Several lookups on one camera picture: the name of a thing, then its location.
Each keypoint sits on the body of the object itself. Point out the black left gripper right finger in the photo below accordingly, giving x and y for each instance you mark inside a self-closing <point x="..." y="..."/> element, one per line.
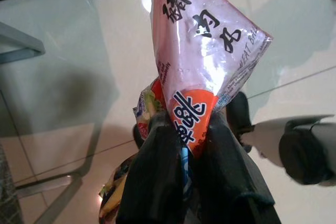
<point x="225" y="176"/>

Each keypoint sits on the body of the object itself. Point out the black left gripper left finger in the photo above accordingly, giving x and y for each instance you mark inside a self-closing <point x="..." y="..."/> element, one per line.
<point x="152" y="176"/>

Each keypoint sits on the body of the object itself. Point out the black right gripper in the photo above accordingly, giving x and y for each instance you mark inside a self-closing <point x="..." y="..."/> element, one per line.
<point x="239" y="111"/>

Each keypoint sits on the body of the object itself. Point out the pink meatball plastic bag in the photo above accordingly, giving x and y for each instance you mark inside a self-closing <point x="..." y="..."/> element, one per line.
<point x="194" y="37"/>

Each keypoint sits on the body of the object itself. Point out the grey metal-framed chair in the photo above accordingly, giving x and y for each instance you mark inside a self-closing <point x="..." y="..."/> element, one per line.
<point x="26" y="48"/>

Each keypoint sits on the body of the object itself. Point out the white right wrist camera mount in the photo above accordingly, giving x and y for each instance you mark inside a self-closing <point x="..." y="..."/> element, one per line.
<point x="267" y="142"/>

